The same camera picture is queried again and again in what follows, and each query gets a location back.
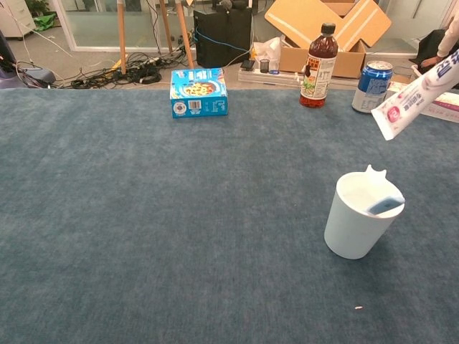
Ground white cup with ears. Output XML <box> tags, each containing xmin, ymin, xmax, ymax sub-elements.
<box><xmin>323</xmin><ymin>163</ymin><xmax>406</xmax><ymax>261</ymax></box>

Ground light blue toothbrush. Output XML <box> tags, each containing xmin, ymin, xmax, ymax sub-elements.
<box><xmin>365</xmin><ymin>195</ymin><xmax>406</xmax><ymax>216</ymax></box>

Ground white floral toothpaste tube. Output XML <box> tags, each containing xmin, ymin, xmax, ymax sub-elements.
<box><xmin>370</xmin><ymin>48</ymin><xmax>459</xmax><ymax>141</ymax></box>

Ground floral long box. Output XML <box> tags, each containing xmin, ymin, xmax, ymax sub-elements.
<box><xmin>389</xmin><ymin>80</ymin><xmax>459</xmax><ymax>125</ymax></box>

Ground blue snack box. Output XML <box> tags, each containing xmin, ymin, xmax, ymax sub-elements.
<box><xmin>169</xmin><ymin>67</ymin><xmax>230</xmax><ymax>120</ymax></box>

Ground silver aluminium rails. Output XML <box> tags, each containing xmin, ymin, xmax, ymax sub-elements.
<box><xmin>237</xmin><ymin>66</ymin><xmax>359</xmax><ymax>89</ymax></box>

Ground blue table mat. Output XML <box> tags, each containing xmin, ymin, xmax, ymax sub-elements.
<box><xmin>0</xmin><ymin>87</ymin><xmax>459</xmax><ymax>344</ymax></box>

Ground white plastic bag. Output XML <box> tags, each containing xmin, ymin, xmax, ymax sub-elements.
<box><xmin>252</xmin><ymin>36</ymin><xmax>282</xmax><ymax>71</ymax></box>

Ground brown tea bottle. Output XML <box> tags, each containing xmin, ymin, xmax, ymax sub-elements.
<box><xmin>299</xmin><ymin>22</ymin><xmax>339</xmax><ymax>110</ymax></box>

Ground black computer tower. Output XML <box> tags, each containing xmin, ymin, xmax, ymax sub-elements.
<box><xmin>193</xmin><ymin>6</ymin><xmax>253</xmax><ymax>69</ymax></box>

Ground wooden easel leg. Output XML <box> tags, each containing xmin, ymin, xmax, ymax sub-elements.
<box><xmin>159</xmin><ymin>0</ymin><xmax>174</xmax><ymax>54</ymax></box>
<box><xmin>117</xmin><ymin>0</ymin><xmax>128</xmax><ymax>75</ymax></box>
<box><xmin>174</xmin><ymin>0</ymin><xmax>195</xmax><ymax>70</ymax></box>

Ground blue soda can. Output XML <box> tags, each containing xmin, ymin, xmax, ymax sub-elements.
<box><xmin>351</xmin><ymin>60</ymin><xmax>394</xmax><ymax>115</ymax></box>

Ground open cardboard box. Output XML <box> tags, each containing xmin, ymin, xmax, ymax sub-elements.
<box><xmin>264</xmin><ymin>0</ymin><xmax>392</xmax><ymax>80</ymax></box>

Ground white plastic basket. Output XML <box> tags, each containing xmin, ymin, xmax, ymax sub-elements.
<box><xmin>411</xmin><ymin>64</ymin><xmax>431</xmax><ymax>85</ymax></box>

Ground green fabric item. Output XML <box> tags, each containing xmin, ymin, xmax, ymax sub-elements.
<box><xmin>34</xmin><ymin>12</ymin><xmax>57</xmax><ymax>32</ymax></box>

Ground dark blue machine base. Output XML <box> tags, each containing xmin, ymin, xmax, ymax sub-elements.
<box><xmin>0</xmin><ymin>30</ymin><xmax>57</xmax><ymax>90</ymax></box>

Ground green potted plant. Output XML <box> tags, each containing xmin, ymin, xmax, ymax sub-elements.
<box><xmin>24</xmin><ymin>0</ymin><xmax>51</xmax><ymax>18</ymax></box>

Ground bystander person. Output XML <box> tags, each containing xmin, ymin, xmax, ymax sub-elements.
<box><xmin>421</xmin><ymin>17</ymin><xmax>459</xmax><ymax>69</ymax></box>

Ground white cabinet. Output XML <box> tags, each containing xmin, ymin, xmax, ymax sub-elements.
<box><xmin>0</xmin><ymin>0</ymin><xmax>37</xmax><ymax>39</ymax></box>

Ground black floor cable pile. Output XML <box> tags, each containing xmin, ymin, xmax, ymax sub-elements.
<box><xmin>16</xmin><ymin>52</ymin><xmax>197</xmax><ymax>90</ymax></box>

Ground blue network cable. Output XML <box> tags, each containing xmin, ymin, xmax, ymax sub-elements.
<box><xmin>195</xmin><ymin>27</ymin><xmax>252</xmax><ymax>69</ymax></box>

